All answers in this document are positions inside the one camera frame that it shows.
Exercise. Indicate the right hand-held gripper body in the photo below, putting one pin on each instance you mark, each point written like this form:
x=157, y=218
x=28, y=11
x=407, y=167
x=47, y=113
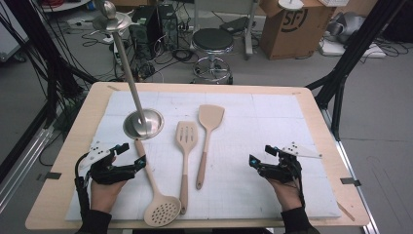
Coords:
x=282, y=169

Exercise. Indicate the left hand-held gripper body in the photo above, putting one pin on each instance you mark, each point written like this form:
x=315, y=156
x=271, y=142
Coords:
x=104, y=172

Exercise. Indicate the beige skimmer spoon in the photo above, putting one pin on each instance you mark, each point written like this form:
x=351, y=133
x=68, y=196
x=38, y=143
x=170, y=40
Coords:
x=151, y=177

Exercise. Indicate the slotted beige spatula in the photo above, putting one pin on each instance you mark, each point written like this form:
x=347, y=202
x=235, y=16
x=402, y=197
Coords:
x=186, y=147

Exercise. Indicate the solid beige spatula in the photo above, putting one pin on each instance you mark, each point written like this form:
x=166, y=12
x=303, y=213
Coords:
x=210, y=117

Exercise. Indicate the metal utensil stand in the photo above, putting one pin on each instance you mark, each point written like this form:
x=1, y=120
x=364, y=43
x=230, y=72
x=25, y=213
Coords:
x=129, y=71

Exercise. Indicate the person's left hand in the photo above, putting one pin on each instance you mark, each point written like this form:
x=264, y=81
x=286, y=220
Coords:
x=104, y=196

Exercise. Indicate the person's right hand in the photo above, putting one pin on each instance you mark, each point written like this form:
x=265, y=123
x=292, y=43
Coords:
x=287, y=195

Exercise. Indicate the white table mat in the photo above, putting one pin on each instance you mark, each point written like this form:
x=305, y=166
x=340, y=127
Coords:
x=259, y=130

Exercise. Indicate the black tape strip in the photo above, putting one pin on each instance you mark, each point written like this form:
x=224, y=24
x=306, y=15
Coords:
x=350, y=181
x=50, y=176

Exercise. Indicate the cardboard box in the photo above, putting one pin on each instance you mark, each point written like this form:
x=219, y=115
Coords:
x=292, y=42

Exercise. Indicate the black round stool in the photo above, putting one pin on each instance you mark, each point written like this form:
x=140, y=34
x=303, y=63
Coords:
x=212, y=39

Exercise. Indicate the black flat case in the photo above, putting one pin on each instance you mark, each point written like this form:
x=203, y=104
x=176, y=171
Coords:
x=233, y=25

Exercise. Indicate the black metal stand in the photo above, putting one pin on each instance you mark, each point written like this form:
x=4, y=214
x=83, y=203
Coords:
x=354, y=48
x=42, y=42

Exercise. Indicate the black computer tower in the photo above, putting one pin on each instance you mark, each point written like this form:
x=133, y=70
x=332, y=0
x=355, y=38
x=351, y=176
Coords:
x=168, y=22
x=144, y=19

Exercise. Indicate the grey bag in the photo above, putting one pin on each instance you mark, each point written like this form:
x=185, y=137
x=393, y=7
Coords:
x=347, y=24

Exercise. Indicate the white round disc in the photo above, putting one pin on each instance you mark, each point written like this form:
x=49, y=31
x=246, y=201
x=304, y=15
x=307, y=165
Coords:
x=290, y=4

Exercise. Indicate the white round table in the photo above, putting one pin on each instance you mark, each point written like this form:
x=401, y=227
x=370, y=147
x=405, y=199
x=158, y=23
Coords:
x=66, y=7

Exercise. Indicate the aluminium rail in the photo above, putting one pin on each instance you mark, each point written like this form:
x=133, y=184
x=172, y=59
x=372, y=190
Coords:
x=354, y=182
x=22, y=169

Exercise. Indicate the grey metal post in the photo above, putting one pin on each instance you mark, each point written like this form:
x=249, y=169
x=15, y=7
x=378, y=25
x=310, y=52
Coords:
x=249, y=32

